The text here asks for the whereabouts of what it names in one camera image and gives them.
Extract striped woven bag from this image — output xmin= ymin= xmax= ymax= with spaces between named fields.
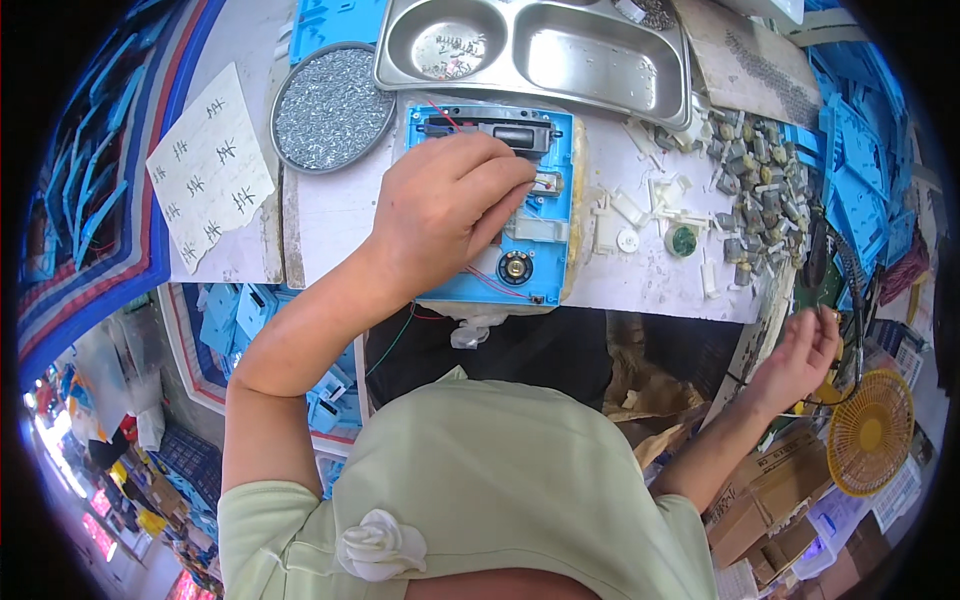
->
xmin=18 ymin=0 xmax=228 ymax=393

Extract pile of blue housings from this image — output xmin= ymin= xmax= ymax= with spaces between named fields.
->
xmin=780 ymin=41 xmax=921 ymax=310

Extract stainless steel compartment tray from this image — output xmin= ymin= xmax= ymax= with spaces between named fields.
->
xmin=372 ymin=0 xmax=693 ymax=133

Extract person's left hand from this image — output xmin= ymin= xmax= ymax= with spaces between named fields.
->
xmin=367 ymin=133 xmax=538 ymax=301

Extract person's legs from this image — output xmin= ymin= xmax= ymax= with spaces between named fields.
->
xmin=366 ymin=305 xmax=610 ymax=411

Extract blue plastic panel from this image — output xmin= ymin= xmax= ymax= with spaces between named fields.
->
xmin=288 ymin=0 xmax=391 ymax=66

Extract scattered white plastic parts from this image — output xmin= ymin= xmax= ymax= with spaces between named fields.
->
xmin=591 ymin=118 xmax=723 ymax=301

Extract black mechanism block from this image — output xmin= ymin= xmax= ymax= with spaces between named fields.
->
xmin=416 ymin=111 xmax=563 ymax=159

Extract stack of cardboard boxes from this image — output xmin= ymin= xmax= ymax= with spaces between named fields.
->
xmin=703 ymin=426 xmax=835 ymax=588

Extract handwritten white paper sheet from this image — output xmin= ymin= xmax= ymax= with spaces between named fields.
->
xmin=145 ymin=62 xmax=278 ymax=276

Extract round black speaker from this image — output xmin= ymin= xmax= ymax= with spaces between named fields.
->
xmin=497 ymin=249 xmax=535 ymax=286

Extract yellow small fan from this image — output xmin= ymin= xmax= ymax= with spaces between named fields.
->
xmin=826 ymin=368 xmax=917 ymax=498

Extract round tray of screws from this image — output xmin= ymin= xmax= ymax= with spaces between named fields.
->
xmin=269 ymin=42 xmax=398 ymax=175

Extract crumpled brown paper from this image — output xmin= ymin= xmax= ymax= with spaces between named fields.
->
xmin=602 ymin=348 xmax=715 ymax=470

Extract person's right hand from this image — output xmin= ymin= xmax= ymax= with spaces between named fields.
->
xmin=742 ymin=306 xmax=843 ymax=412

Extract pile of metal springs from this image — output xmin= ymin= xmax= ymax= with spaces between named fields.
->
xmin=613 ymin=0 xmax=678 ymax=32

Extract red speaker wires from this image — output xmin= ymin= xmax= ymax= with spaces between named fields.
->
xmin=463 ymin=264 xmax=543 ymax=303

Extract brown cardboard sheet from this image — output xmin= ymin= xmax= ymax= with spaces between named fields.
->
xmin=669 ymin=0 xmax=825 ymax=130

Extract green round cap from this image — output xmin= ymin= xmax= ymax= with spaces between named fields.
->
xmin=664 ymin=225 xmax=699 ymax=259

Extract person's body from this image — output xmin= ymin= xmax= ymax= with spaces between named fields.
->
xmin=217 ymin=366 xmax=719 ymax=600

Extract green wire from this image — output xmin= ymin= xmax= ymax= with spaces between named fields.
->
xmin=366 ymin=303 xmax=418 ymax=378

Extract pile of small motors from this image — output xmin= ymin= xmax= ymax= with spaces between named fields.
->
xmin=703 ymin=108 xmax=817 ymax=288

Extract crate of blue parts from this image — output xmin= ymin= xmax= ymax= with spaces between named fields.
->
xmin=196 ymin=282 xmax=366 ymax=453

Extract clear plastic wrap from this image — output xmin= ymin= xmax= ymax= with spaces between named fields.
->
xmin=449 ymin=313 xmax=510 ymax=351

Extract blue plastic device housing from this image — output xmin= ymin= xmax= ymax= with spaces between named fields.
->
xmin=405 ymin=103 xmax=576 ymax=307

